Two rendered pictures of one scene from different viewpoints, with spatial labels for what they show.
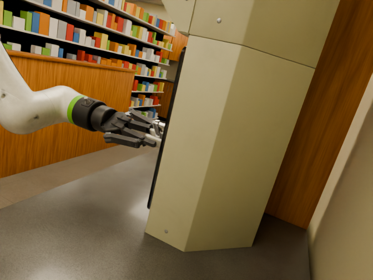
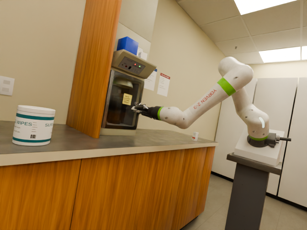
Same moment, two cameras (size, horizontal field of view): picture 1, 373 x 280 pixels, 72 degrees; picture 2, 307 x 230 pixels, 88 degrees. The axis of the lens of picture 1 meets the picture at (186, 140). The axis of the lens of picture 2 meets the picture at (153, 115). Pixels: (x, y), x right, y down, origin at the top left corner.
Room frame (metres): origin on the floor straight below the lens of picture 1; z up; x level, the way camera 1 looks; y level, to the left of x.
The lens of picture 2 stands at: (1.71, 0.67, 1.15)
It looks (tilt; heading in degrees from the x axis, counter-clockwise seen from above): 1 degrees down; 203
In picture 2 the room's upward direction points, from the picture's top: 10 degrees clockwise
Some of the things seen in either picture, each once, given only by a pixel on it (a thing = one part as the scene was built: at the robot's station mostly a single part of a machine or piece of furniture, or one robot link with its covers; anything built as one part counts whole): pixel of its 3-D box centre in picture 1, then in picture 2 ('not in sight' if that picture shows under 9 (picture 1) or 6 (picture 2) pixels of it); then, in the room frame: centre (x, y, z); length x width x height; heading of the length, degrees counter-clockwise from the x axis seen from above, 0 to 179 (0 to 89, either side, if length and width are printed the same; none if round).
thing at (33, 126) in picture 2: not in sight; (34, 124); (1.28, -0.04, 1.01); 0.13 x 0.13 x 0.15
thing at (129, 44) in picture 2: not in sight; (127, 47); (0.81, 0.02, 1.55); 0.10 x 0.10 x 0.09; 70
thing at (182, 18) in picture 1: (196, 23); (135, 65); (0.73, 0.05, 1.46); 0.32 x 0.12 x 0.10; 160
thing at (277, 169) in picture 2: not in sight; (254, 160); (0.28, 0.94, 0.92); 0.32 x 0.32 x 0.04; 74
